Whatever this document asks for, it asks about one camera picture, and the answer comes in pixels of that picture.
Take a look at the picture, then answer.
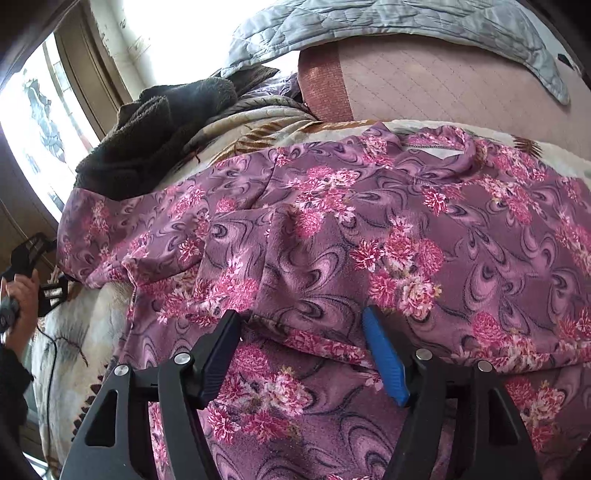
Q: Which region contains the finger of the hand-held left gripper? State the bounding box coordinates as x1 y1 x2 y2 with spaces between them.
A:
1 233 52 283
38 276 70 319

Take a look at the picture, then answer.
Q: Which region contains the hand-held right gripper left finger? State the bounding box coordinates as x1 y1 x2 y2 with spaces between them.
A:
59 310 242 480

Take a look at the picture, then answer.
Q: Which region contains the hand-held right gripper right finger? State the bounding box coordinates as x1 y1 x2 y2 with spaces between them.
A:
361 305 541 480

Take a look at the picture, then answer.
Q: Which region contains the purple floral garment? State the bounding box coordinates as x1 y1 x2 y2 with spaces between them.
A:
55 122 591 480

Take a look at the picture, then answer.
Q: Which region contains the person's left forearm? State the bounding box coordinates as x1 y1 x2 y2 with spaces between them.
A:
0 342 36 446

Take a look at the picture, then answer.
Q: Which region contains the person's left hand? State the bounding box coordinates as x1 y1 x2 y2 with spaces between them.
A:
6 269 41 346

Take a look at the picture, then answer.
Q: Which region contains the cream leaf printed blanket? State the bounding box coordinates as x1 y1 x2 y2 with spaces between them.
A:
30 99 591 476

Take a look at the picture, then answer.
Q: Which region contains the window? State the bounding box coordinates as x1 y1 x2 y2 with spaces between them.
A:
0 0 136 224

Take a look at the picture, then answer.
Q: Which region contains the dark brown fleece cloth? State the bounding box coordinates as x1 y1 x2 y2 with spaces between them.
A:
74 65 280 202

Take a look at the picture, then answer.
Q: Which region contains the purple patterned cloth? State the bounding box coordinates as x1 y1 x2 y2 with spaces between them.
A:
230 73 306 114

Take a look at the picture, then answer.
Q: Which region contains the pink quilted mattress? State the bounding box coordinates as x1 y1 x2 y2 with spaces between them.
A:
298 34 591 162

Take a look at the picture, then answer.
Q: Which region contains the black cable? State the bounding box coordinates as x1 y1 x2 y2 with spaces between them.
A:
36 318 75 467

